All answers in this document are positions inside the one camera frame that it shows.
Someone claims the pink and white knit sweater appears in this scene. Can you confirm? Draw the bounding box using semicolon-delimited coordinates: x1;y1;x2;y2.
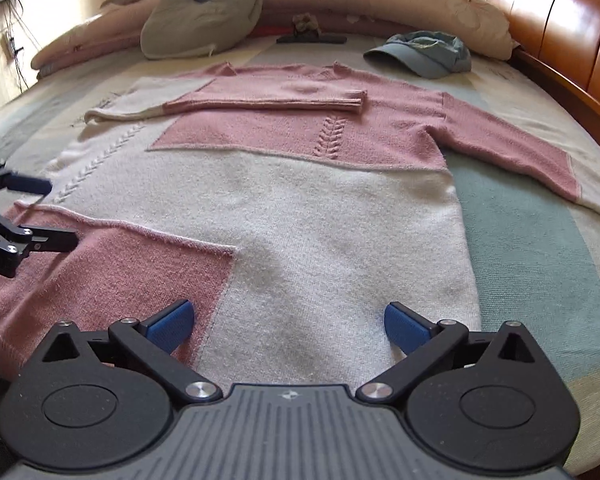
0;60;600;391

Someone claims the grey cat face cushion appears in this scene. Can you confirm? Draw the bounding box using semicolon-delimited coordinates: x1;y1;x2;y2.
140;0;263;60

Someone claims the red stick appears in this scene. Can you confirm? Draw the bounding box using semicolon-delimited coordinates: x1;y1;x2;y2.
249;25;290;38

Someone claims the blue baseball cap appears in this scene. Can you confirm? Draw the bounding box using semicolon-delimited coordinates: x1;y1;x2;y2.
363;30;472;79

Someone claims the black hair clip with flower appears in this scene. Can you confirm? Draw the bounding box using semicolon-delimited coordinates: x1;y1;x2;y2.
276;13;348;44

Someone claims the floral cream rolled quilt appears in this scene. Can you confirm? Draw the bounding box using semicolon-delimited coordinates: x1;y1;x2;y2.
31;0;515;77

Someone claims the wooden headboard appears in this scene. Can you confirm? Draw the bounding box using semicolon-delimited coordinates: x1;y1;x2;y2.
486;0;600;146

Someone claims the white power strip on wall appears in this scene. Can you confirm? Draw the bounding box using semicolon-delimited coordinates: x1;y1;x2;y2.
4;35;23;60

